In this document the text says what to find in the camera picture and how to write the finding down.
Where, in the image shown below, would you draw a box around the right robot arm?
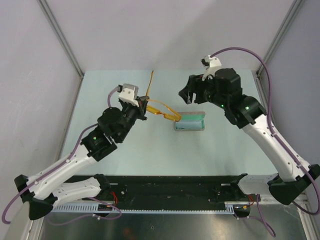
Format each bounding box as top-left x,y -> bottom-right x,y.
178,68 -> 320,205

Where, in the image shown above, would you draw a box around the right aluminium frame post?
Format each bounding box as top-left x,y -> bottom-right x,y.
263,0 -> 306,64

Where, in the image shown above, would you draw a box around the left aluminium frame post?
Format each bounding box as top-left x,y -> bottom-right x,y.
37,0 -> 84,79

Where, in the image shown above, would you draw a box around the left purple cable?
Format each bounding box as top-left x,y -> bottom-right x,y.
1,87 -> 123,227

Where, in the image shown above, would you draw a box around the grey glasses case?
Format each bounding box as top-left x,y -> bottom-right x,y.
173,111 -> 206,132

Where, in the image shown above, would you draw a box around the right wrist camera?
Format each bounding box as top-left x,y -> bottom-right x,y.
201,55 -> 222,81

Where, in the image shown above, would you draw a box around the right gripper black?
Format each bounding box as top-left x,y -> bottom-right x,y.
178,71 -> 228,110

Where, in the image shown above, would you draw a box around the grey slotted cable duct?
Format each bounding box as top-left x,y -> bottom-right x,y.
51,202 -> 251,215

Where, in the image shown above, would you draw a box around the blue cleaning cloth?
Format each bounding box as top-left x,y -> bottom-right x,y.
174,120 -> 205,131

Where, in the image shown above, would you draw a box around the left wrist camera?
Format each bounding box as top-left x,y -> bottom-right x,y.
118,83 -> 139,107

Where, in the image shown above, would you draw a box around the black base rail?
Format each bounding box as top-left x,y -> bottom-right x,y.
96,174 -> 257,210

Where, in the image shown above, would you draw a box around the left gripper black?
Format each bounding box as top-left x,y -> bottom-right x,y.
116,95 -> 150,142

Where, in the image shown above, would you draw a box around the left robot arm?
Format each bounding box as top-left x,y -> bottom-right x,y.
14,96 -> 149,220

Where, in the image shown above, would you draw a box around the aluminium frame post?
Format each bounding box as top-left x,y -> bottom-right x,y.
263,0 -> 306,64
37,0 -> 84,79

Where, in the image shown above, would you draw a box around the orange sunglasses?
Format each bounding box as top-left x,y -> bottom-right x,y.
145,70 -> 182,122

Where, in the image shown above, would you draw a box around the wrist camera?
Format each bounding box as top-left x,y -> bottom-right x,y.
201,55 -> 222,81
118,83 -> 139,107

